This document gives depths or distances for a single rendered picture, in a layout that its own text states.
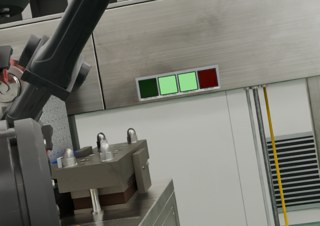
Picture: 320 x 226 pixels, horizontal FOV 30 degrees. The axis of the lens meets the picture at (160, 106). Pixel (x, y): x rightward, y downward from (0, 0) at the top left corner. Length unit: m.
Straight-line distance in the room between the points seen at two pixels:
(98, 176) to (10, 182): 1.05
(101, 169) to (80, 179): 0.06
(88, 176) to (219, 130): 2.71
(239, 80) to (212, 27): 0.18
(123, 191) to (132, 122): 2.69
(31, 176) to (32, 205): 0.02
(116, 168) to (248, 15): 0.62
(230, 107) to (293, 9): 2.39
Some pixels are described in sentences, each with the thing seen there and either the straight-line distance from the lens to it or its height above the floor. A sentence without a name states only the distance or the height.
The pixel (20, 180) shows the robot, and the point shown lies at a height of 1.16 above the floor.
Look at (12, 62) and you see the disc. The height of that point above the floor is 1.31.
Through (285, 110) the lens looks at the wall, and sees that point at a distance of 4.12.
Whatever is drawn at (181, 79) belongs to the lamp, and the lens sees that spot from 1.77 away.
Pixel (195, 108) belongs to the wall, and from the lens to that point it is 4.13.
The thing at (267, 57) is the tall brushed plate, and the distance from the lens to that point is 1.77.
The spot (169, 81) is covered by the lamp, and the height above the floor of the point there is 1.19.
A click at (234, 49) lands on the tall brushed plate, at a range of 1.77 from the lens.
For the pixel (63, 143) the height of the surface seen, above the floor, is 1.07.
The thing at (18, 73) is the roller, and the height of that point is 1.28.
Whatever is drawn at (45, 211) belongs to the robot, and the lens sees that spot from 0.43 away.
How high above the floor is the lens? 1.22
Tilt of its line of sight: 3 degrees down
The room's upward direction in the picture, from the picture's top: 9 degrees counter-clockwise
